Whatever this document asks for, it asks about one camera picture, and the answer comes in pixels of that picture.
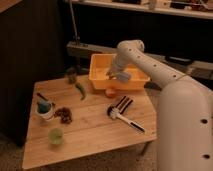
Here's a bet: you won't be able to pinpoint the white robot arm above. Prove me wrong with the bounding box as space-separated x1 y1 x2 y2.
109 40 213 171

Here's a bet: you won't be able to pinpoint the yellow plastic tray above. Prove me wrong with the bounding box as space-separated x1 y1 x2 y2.
89 54 150 90

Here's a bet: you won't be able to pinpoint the orange fruit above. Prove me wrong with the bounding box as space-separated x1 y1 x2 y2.
105 88 117 98

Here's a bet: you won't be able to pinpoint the dark chocolate bars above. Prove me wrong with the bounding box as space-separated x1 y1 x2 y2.
116 96 133 114

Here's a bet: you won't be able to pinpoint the green chili pepper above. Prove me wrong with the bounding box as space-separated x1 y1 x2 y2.
75 82 86 100

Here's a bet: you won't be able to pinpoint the brown grape bunch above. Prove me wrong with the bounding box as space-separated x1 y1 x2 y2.
54 107 72 124

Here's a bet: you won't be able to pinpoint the small wooden table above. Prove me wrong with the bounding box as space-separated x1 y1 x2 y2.
22 76 156 170

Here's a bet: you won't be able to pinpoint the white cup with blue item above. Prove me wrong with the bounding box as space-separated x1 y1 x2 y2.
36 93 55 121

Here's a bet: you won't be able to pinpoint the green cup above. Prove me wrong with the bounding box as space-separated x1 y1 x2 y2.
48 128 63 145

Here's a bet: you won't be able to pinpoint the metal shelf rack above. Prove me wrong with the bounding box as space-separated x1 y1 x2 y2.
65 0 213 80

